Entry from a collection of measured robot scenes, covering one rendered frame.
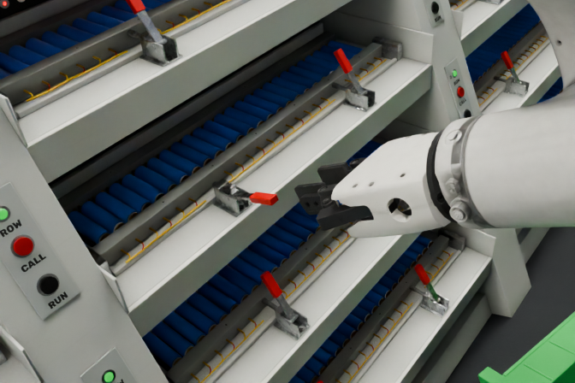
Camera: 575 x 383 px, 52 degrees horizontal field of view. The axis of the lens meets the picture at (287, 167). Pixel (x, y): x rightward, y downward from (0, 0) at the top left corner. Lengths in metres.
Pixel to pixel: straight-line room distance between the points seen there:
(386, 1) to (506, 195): 0.61
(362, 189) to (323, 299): 0.37
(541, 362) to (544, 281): 0.46
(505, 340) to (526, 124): 0.81
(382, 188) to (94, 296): 0.30
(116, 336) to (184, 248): 0.12
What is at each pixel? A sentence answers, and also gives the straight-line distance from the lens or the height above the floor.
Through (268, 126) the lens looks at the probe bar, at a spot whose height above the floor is 0.58.
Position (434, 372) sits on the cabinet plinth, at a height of 0.04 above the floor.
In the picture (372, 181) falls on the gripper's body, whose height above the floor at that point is 0.60.
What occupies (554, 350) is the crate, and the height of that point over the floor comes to 0.20.
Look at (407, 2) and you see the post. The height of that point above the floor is 0.63.
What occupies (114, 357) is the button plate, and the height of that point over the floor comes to 0.50.
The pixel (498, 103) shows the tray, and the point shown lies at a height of 0.35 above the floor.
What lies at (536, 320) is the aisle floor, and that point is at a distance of 1.21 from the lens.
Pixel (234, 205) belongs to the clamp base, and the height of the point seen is 0.54.
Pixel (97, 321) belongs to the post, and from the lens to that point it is 0.61.
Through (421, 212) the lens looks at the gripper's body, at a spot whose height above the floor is 0.58.
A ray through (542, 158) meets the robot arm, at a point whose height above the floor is 0.62.
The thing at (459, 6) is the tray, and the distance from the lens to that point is 1.16.
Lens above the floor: 0.80
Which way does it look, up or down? 21 degrees down
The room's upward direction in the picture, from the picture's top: 24 degrees counter-clockwise
